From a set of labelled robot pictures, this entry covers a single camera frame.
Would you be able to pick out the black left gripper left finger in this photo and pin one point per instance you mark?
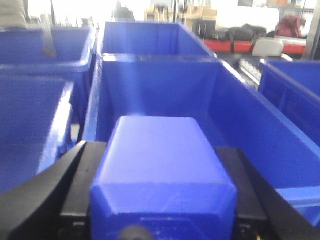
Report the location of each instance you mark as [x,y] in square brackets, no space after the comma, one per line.
[54,205]

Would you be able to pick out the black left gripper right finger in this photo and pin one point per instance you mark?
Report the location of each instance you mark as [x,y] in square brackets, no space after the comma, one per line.
[261,212]

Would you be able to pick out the blue bottle-shaped part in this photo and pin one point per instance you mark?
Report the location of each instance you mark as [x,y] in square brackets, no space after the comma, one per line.
[161,173]

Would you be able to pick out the blue bin on left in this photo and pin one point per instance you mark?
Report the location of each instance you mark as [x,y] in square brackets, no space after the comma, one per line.
[41,118]

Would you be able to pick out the blue bin on right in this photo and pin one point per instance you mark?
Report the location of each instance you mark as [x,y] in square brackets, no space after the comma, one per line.
[293,87]

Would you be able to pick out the blue bin back left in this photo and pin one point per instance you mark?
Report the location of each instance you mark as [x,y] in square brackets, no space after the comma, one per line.
[62,46]

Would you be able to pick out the blue bin behind target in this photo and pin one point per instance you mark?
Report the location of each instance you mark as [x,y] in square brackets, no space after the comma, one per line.
[151,38]

